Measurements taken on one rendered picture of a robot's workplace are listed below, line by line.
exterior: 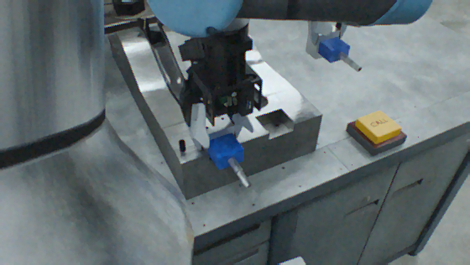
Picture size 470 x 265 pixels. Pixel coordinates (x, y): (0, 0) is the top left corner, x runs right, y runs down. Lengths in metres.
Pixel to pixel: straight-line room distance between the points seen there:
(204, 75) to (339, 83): 0.49
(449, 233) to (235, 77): 1.43
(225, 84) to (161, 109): 0.26
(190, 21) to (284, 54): 0.72
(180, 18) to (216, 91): 0.17
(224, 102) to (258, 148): 0.18
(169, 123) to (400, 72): 0.59
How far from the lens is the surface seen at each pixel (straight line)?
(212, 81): 0.48
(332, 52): 0.76
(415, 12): 0.34
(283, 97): 0.71
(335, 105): 0.86
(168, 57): 0.80
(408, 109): 0.90
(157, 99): 0.73
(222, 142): 0.59
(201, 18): 0.31
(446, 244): 1.75
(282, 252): 0.94
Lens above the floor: 1.32
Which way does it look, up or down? 42 degrees down
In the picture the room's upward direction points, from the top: straight up
